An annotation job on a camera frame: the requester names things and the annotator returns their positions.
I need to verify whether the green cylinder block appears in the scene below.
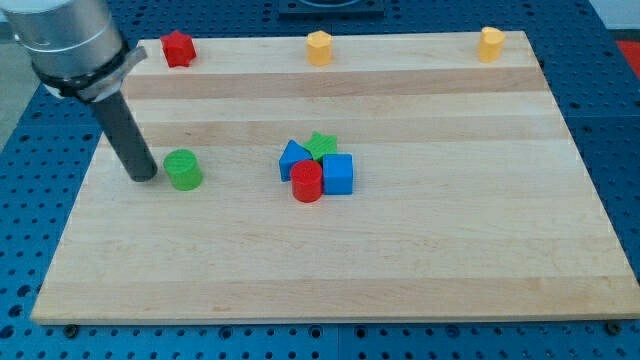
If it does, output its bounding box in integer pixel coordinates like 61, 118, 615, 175
163, 149, 203, 191

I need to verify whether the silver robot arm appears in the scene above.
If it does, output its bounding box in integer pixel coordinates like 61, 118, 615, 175
1, 0, 147, 103

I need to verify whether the red cylinder block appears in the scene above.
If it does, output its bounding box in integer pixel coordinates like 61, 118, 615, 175
290, 160, 323, 203

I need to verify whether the blue cube block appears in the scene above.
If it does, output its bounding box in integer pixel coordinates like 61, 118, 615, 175
323, 154, 354, 195

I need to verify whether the green star block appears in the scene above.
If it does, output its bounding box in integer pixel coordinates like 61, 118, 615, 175
303, 131, 338, 162

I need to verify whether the blue triangle block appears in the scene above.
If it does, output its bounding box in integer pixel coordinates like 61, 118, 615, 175
278, 140, 312, 182

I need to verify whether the light wooden board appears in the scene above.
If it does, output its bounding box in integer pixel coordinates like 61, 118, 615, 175
31, 31, 639, 325

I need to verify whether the yellow hexagon block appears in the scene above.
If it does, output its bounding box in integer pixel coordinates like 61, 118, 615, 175
306, 30, 332, 66

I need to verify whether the red star block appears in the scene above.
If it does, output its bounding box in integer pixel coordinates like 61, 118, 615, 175
160, 30, 197, 68

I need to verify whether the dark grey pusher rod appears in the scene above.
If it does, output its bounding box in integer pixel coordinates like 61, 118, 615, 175
90, 91, 157, 182

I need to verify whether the yellow heart block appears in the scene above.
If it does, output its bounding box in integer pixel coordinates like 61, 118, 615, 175
477, 26, 506, 63

